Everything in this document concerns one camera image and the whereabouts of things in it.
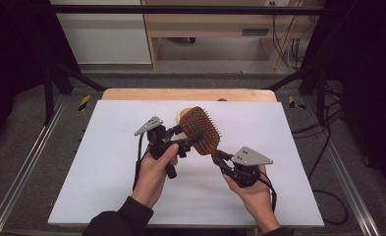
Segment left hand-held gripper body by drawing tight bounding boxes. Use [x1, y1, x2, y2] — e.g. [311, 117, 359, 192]
[134, 115, 189, 180]

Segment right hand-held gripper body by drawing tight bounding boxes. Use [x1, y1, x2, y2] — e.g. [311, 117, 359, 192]
[222, 146, 274, 189]

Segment cream ringed cup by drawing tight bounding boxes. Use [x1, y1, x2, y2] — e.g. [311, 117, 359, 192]
[175, 107, 193, 124]

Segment brown wooden hairbrush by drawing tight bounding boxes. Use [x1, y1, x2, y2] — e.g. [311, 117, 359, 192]
[178, 105, 222, 157]

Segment person's right hand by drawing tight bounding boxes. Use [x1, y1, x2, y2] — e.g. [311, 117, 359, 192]
[222, 164, 276, 212]

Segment person's left hand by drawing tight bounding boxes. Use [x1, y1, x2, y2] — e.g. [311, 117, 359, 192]
[131, 143, 181, 209]

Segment white table mat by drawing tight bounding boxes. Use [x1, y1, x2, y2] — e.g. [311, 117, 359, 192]
[47, 99, 326, 229]

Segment yellow black tape marker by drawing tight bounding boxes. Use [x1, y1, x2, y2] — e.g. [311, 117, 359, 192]
[288, 94, 307, 111]
[78, 93, 92, 113]

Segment light wooden desk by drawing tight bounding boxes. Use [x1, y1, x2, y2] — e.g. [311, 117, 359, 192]
[140, 0, 326, 71]

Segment white cabinet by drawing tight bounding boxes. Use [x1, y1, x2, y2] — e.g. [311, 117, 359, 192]
[49, 0, 152, 65]

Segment black curtain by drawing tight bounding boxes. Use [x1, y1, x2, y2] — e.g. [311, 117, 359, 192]
[303, 0, 386, 200]
[0, 0, 81, 150]

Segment white power strip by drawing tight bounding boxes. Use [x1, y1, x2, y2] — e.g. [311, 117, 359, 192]
[264, 0, 291, 7]

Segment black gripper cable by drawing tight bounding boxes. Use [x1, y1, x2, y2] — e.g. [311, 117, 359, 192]
[132, 132, 149, 192]
[258, 178, 279, 213]

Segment black floor cable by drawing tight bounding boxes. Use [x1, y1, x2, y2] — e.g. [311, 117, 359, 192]
[291, 82, 350, 227]

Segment aluminium floor rail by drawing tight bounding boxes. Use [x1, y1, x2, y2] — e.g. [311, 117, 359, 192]
[0, 93, 68, 236]
[303, 94, 382, 236]

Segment black metal frame strut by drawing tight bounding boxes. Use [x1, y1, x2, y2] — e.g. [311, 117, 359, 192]
[43, 61, 107, 126]
[264, 61, 328, 126]

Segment black frame bar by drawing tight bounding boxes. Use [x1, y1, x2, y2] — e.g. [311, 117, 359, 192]
[49, 4, 326, 16]

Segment black desk cables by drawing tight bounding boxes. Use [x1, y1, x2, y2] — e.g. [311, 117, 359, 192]
[270, 0, 312, 72]

